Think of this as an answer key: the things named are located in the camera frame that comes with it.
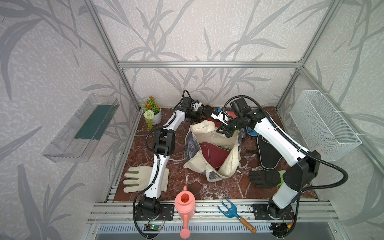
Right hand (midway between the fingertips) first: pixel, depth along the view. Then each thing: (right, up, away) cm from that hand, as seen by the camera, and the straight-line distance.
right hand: (218, 128), depth 79 cm
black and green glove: (+28, -29, +4) cm, 40 cm away
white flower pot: (-40, +6, +26) cm, 48 cm away
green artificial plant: (-44, +12, +22) cm, 51 cm away
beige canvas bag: (-7, -1, 0) cm, 7 cm away
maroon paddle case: (-1, -16, +11) cm, 20 cm away
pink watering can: (-16, -33, -13) cm, 39 cm away
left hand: (-5, +7, +24) cm, 26 cm away
